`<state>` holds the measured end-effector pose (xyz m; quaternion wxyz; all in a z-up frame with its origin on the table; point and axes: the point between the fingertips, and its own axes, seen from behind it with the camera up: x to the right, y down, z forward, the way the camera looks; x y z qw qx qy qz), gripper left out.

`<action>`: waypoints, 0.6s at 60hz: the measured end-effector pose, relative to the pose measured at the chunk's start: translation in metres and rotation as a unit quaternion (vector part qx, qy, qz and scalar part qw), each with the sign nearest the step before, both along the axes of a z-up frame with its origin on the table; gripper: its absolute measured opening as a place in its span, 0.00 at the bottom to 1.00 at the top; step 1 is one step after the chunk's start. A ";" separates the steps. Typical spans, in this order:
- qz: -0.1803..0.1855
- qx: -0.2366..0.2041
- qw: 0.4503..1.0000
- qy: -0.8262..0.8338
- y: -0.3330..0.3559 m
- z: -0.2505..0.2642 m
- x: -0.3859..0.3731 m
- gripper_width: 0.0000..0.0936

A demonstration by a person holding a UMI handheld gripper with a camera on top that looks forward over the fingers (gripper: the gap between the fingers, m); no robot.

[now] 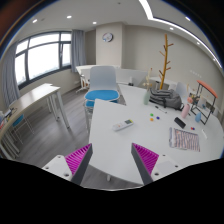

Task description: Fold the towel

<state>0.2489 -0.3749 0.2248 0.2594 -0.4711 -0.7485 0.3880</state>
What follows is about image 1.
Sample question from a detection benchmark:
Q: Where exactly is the long white side desk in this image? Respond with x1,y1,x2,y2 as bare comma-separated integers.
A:
0,84,69,160

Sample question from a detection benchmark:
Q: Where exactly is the grey window curtain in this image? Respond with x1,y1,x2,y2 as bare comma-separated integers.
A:
71,30,86,72

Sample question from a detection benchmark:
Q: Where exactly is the light blue egg-shaped object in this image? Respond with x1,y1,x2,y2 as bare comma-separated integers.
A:
195,112,201,122

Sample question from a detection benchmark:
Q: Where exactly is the grey backpack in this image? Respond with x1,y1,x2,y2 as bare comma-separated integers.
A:
149,89,182,110

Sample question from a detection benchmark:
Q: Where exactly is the black pen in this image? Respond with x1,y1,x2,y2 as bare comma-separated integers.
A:
155,106,167,113

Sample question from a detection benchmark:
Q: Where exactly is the pale green vase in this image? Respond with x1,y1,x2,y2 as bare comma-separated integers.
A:
143,91,151,105

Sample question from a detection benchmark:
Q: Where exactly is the round wall clock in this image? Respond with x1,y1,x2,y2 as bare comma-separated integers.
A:
102,32,113,42

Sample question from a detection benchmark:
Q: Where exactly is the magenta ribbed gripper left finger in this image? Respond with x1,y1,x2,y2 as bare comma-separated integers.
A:
65,144,93,185

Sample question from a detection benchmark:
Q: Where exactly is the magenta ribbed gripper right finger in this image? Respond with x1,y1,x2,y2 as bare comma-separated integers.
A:
131,143,159,185

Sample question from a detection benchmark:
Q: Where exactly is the white marker pen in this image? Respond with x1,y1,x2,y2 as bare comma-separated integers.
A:
202,129,208,139

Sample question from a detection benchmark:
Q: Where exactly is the striped folded towel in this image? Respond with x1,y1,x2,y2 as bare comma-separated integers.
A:
169,128,200,152

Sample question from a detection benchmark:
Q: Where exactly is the black frame orange-top rack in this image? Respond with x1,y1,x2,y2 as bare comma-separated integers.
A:
190,80,218,124

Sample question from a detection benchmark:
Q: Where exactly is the pink bottle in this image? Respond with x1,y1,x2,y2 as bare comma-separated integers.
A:
181,104,190,118

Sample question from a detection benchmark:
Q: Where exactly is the white chair blue seat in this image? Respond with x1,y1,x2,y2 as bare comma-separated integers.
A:
84,66,120,122

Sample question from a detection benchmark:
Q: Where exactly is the large window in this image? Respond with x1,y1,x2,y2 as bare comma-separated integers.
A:
15,31,71,89

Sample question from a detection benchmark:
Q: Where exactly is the white remote control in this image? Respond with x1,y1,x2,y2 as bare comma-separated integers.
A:
112,119,134,131

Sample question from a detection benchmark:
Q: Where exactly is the wooden coat rack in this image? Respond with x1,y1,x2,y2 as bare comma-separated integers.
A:
159,33,174,90

